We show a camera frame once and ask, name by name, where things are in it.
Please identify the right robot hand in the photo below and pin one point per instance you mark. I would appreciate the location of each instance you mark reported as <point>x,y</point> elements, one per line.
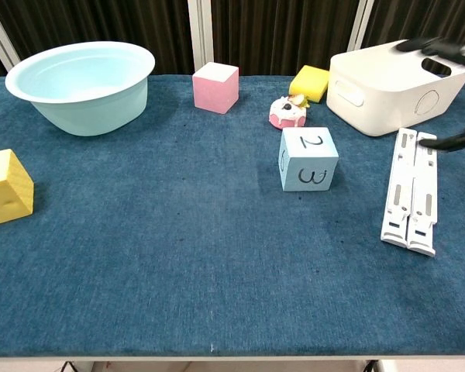
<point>430,46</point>

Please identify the light blue numbered cube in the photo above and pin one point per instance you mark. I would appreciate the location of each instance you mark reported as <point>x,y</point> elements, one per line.
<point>310,174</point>

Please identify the white plastic storage bin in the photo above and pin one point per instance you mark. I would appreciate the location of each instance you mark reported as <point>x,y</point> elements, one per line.
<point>387,100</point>

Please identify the yellow sponge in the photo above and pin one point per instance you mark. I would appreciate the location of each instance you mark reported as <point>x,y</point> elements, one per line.
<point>308,83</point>

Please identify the white folding stand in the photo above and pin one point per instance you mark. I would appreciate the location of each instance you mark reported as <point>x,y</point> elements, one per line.
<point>405,182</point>

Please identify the black pleated curtain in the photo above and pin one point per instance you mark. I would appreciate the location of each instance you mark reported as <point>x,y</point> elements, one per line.
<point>279,31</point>

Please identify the pink toy donut cake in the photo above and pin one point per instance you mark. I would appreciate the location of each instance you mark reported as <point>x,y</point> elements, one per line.
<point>286,114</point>

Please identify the pink foam cube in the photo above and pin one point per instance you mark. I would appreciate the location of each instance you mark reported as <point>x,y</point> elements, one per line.
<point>213,93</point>

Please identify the light blue plastic basin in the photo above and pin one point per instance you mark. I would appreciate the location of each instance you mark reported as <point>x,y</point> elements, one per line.
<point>81,100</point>

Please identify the blue tablecloth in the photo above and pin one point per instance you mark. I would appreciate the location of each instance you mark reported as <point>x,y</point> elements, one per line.
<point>139,252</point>

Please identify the yellow foam cube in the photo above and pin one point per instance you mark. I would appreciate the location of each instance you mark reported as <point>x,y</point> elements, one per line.
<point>4,190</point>

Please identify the white metal frame post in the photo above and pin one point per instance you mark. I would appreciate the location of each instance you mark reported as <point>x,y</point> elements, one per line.
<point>198,31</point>
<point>0,38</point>
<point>360,23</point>

